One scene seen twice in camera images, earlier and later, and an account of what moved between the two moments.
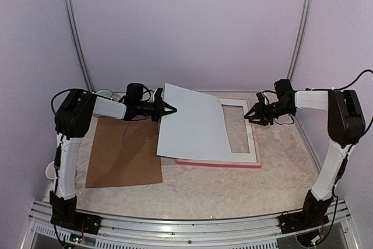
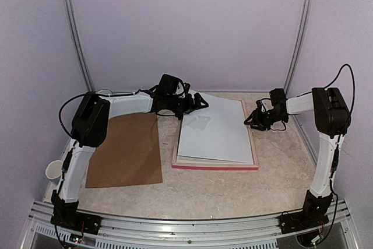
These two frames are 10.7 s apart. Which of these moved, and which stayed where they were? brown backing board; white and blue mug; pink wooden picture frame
Moved: pink wooden picture frame
Stayed: brown backing board; white and blue mug
